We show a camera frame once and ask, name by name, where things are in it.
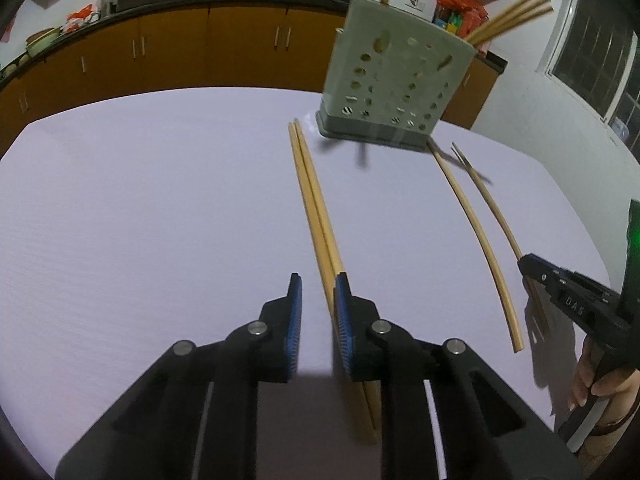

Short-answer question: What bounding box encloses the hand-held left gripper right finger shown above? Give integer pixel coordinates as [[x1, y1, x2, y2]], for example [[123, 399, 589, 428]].
[[333, 272, 585, 480]]

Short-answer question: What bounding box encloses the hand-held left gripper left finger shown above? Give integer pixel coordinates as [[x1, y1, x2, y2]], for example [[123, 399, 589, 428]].
[[54, 272, 303, 480]]

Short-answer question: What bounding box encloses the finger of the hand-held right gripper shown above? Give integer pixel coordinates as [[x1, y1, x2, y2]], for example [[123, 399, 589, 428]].
[[517, 253, 568, 306]]

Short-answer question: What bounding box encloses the green perforated chopstick holder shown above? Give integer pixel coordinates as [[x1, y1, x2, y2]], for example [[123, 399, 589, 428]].
[[316, 0, 478, 151]]

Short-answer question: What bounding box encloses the person's right forearm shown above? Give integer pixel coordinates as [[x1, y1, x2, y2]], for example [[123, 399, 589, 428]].
[[575, 417, 640, 480]]

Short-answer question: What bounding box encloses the box of colourful utensils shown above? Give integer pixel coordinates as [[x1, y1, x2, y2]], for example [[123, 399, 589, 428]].
[[432, 5, 481, 51]]

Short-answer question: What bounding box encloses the person's right hand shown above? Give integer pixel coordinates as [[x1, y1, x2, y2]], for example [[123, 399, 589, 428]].
[[569, 337, 640, 428]]

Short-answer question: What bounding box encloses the large barred window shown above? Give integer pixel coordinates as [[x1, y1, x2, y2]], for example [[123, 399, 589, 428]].
[[545, 0, 640, 126]]

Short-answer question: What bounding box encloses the large red plastic bag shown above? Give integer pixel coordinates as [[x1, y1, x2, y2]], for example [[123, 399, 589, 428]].
[[435, 0, 488, 16]]

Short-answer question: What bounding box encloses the brown base cabinet run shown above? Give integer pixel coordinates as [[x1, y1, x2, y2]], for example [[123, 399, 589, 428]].
[[0, 0, 501, 161]]

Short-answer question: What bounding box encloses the green basin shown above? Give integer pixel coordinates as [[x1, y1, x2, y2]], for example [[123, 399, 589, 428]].
[[25, 27, 61, 58]]

